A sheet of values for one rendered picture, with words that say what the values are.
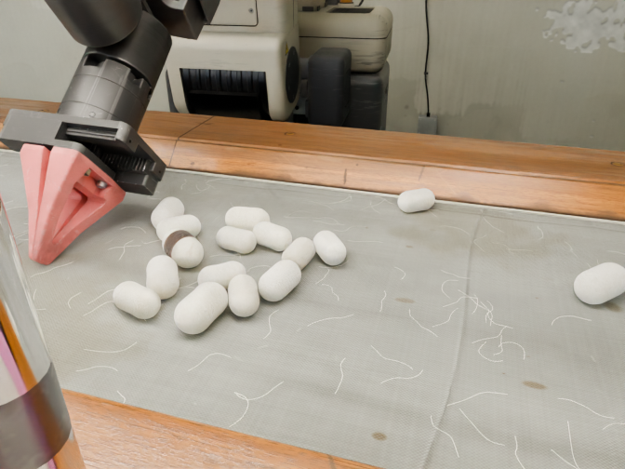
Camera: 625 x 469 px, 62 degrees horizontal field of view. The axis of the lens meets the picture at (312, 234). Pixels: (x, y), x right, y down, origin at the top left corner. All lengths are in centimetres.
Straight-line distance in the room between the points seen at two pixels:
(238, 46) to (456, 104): 159
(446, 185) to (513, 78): 197
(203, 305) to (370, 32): 98
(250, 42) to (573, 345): 77
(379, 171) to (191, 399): 29
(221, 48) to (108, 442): 83
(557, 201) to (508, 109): 199
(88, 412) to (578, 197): 40
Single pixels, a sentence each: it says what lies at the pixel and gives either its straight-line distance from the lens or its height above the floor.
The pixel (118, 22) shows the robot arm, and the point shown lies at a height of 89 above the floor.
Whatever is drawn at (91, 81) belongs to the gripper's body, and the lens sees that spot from 43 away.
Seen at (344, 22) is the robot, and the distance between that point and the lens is 123.
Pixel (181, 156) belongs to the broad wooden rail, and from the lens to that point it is 55.
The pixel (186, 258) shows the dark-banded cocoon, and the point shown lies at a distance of 36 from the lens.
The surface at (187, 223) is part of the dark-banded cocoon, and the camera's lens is 40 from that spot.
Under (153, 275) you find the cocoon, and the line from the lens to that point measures 34.
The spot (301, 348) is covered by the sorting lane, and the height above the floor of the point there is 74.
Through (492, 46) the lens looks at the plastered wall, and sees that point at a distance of 240.
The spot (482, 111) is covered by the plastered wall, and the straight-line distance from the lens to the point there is 246.
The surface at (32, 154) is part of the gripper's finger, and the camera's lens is 41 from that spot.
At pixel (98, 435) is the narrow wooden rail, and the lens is 24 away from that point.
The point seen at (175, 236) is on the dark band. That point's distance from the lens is 37.
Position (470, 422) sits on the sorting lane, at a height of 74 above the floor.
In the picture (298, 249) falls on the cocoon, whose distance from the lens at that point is 36.
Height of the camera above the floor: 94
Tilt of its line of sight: 29 degrees down
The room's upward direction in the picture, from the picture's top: straight up
